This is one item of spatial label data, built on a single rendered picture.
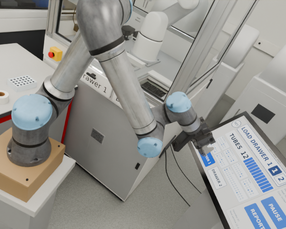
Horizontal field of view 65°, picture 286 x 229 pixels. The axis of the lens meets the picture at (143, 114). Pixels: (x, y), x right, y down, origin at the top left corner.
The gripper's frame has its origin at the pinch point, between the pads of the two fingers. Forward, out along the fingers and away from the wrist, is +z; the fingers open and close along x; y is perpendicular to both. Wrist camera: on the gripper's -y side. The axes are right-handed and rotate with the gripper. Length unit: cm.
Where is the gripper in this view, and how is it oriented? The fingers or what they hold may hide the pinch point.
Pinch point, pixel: (203, 154)
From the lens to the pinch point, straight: 102.0
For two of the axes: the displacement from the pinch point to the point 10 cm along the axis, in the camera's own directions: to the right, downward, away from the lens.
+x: -1.6, -6.3, 7.6
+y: 8.6, -4.7, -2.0
